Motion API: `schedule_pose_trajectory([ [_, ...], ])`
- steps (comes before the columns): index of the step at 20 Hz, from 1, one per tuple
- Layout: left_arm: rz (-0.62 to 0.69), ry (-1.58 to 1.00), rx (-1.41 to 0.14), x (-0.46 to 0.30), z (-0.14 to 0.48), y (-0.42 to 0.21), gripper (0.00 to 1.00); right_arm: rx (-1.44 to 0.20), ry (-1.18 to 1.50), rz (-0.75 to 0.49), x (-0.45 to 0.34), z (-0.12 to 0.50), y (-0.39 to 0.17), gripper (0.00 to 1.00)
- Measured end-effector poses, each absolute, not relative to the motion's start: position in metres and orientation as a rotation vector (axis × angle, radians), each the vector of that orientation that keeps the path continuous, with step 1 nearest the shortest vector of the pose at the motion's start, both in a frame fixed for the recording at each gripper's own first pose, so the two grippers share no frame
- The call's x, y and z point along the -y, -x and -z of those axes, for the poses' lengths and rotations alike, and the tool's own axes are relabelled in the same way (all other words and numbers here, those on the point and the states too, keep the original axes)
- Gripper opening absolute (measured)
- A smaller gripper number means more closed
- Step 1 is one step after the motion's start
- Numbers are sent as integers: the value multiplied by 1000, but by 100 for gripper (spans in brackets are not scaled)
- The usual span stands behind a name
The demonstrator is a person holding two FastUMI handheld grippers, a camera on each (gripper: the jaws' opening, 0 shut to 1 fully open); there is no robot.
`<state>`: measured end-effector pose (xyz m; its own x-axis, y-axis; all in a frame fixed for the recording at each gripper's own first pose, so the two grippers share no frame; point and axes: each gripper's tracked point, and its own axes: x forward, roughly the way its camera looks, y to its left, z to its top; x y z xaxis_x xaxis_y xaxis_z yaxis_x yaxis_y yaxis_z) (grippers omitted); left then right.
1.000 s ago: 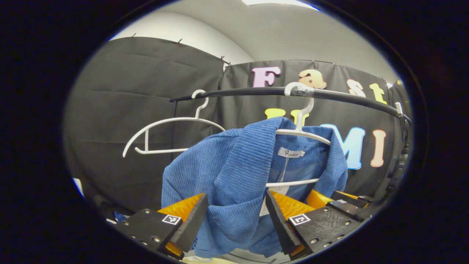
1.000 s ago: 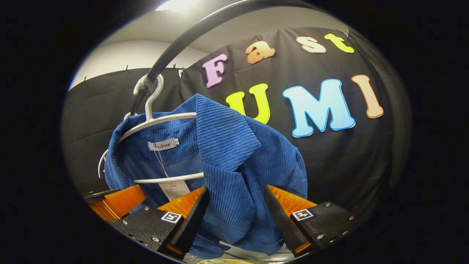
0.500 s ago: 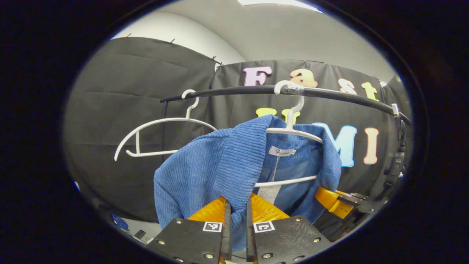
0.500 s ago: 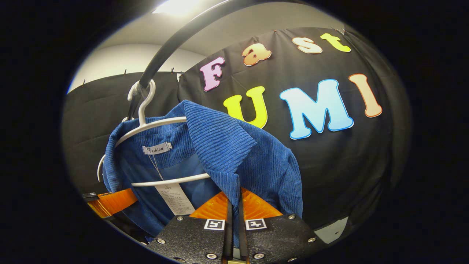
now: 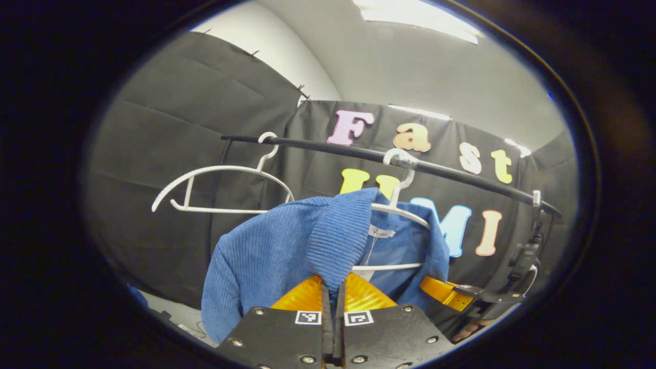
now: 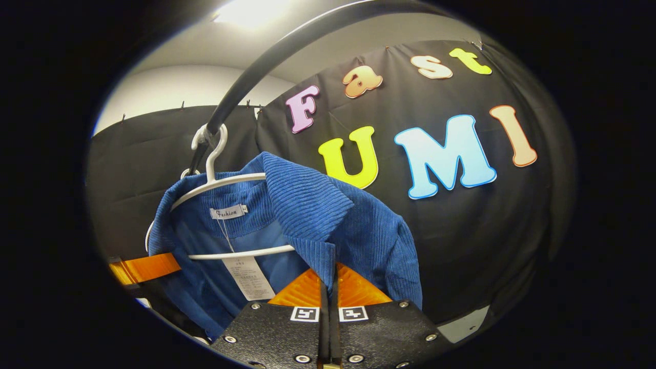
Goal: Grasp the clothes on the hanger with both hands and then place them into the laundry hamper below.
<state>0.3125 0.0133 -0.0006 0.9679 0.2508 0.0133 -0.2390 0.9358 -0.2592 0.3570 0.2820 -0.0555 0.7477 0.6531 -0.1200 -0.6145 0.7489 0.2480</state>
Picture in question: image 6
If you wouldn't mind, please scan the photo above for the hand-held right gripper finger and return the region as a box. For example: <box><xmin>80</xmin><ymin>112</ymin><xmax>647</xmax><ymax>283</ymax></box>
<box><xmin>210</xmin><ymin>268</ymin><xmax>330</xmax><ymax>369</ymax></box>
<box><xmin>329</xmin><ymin>262</ymin><xmax>454</xmax><ymax>369</ymax></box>

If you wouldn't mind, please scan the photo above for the blue corduroy jacket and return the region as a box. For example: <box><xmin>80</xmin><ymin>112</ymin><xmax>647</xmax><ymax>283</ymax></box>
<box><xmin>148</xmin><ymin>151</ymin><xmax>423</xmax><ymax>341</ymax></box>

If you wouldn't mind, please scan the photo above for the black clothes rack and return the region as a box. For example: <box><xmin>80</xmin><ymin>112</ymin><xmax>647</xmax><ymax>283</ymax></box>
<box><xmin>187</xmin><ymin>0</ymin><xmax>446</xmax><ymax>177</ymax></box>

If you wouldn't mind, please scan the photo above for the white paper sheet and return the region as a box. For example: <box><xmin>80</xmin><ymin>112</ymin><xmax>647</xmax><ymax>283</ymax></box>
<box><xmin>437</xmin><ymin>305</ymin><xmax>491</xmax><ymax>343</ymax></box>

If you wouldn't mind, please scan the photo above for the black backdrop cloth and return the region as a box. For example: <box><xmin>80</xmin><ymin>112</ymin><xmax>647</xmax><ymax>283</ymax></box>
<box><xmin>86</xmin><ymin>40</ymin><xmax>577</xmax><ymax>329</ymax></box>

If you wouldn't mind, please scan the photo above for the large ceiling light panel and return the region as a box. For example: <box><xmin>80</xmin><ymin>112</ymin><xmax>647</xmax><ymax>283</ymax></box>
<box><xmin>212</xmin><ymin>0</ymin><xmax>294</xmax><ymax>29</ymax></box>

